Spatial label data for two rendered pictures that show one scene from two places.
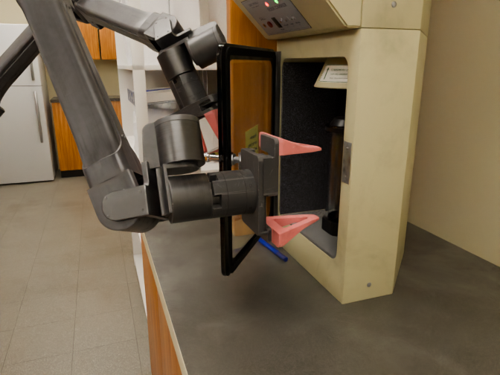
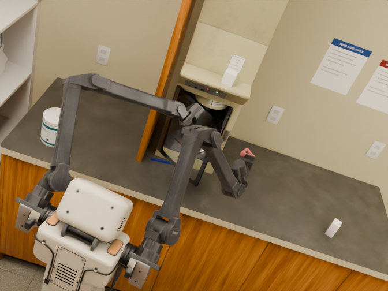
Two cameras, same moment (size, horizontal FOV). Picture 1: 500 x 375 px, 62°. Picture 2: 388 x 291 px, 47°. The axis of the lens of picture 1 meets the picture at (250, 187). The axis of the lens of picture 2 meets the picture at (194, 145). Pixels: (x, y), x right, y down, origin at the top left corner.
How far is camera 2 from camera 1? 2.00 m
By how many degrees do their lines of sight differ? 68
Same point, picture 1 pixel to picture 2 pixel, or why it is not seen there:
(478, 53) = not seen: hidden behind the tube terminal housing
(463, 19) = not seen: hidden behind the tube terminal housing
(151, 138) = (239, 171)
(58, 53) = (222, 161)
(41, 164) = not seen: outside the picture
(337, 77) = (217, 105)
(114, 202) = (240, 192)
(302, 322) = (214, 187)
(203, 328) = (202, 206)
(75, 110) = (227, 175)
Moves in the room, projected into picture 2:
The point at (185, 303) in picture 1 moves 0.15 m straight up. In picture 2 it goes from (186, 202) to (194, 181)
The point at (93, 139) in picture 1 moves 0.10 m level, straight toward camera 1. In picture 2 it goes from (231, 180) to (254, 187)
